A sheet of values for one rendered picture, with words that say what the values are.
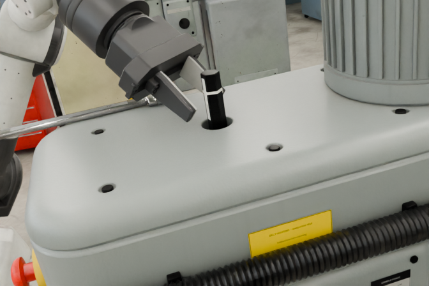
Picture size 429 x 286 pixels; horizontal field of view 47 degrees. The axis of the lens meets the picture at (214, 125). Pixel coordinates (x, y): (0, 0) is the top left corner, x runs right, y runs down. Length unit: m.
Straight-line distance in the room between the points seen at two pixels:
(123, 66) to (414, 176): 0.34
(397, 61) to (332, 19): 0.09
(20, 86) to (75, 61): 1.40
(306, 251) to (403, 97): 0.20
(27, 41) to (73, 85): 1.47
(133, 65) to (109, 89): 1.80
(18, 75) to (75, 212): 0.48
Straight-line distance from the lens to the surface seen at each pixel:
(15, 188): 0.99
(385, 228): 0.53
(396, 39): 0.55
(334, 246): 0.51
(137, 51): 0.56
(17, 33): 0.87
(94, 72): 2.32
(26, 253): 0.99
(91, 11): 0.59
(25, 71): 0.92
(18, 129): 0.67
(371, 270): 0.61
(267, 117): 0.57
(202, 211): 0.47
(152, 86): 0.55
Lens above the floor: 2.12
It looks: 24 degrees down
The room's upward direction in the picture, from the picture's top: 9 degrees counter-clockwise
